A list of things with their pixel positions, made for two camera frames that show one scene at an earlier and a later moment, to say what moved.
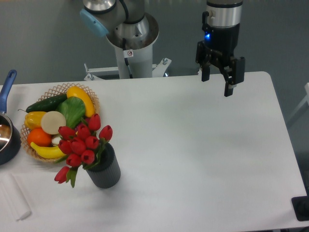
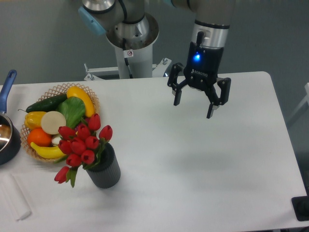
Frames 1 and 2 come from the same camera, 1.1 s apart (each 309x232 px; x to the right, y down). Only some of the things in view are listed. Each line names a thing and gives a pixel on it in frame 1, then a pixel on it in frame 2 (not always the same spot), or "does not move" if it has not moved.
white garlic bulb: x=55 y=140 does not move
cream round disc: x=51 y=121 does not move
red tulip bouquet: x=81 y=147 does not move
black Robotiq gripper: x=220 y=43 -> x=201 y=72
